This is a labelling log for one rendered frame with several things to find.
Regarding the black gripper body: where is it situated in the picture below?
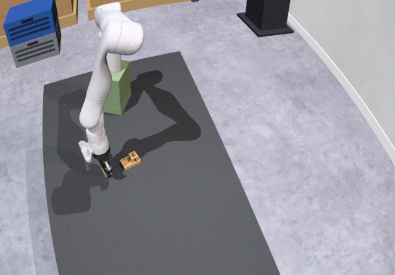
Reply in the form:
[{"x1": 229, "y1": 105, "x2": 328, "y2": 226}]
[{"x1": 93, "y1": 147, "x2": 110, "y2": 165}]

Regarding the tan rectangular tray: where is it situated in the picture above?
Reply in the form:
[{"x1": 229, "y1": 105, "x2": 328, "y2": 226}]
[{"x1": 120, "y1": 156, "x2": 141, "y2": 170}]

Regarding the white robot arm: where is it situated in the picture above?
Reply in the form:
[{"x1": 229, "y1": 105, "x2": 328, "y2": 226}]
[{"x1": 79, "y1": 2, "x2": 144, "y2": 162}]

